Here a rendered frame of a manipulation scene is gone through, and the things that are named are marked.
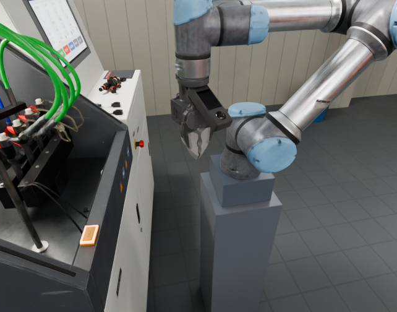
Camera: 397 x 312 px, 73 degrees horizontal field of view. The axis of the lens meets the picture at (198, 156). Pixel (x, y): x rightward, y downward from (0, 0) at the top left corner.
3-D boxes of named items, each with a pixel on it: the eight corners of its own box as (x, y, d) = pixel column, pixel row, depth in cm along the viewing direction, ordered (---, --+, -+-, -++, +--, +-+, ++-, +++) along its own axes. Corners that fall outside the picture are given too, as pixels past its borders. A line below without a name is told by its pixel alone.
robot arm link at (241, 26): (250, 0, 61) (204, 2, 59) (274, 5, 52) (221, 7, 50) (247, 38, 66) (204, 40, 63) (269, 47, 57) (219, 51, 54)
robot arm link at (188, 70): (217, 57, 56) (183, 62, 53) (217, 78, 59) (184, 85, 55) (198, 50, 61) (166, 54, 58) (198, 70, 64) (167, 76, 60)
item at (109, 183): (104, 310, 65) (89, 270, 56) (86, 312, 64) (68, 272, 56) (132, 163, 116) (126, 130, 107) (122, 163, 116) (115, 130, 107)
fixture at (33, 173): (47, 223, 82) (31, 184, 74) (13, 226, 82) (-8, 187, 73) (78, 160, 111) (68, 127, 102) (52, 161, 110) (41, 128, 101)
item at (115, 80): (120, 95, 131) (119, 83, 128) (98, 95, 130) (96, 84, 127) (127, 80, 150) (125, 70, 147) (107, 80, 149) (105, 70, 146)
